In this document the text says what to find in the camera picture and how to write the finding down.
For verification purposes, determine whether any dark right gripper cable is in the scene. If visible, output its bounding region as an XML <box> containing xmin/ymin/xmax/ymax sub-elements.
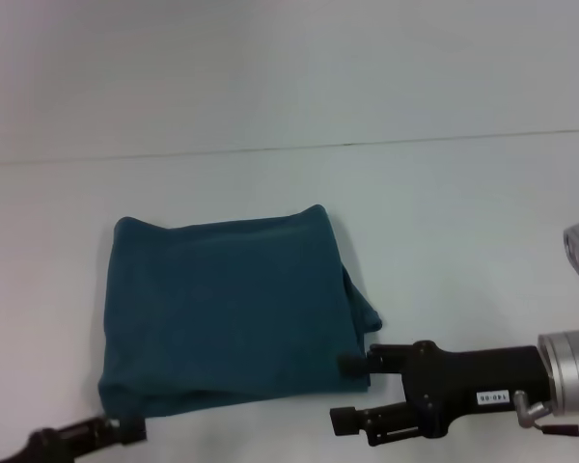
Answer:
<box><xmin>530</xmin><ymin>419</ymin><xmax>579</xmax><ymax>438</ymax></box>

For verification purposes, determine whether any teal FREE print t-shirt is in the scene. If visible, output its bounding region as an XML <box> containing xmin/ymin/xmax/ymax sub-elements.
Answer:
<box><xmin>98</xmin><ymin>204</ymin><xmax>383</xmax><ymax>419</ymax></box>

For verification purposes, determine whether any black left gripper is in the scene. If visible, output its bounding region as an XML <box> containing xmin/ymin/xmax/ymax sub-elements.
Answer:
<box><xmin>0</xmin><ymin>415</ymin><xmax>149</xmax><ymax>463</ymax></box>

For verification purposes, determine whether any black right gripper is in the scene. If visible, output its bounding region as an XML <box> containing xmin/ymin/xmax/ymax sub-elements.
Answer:
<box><xmin>329</xmin><ymin>340</ymin><xmax>551</xmax><ymax>448</ymax></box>

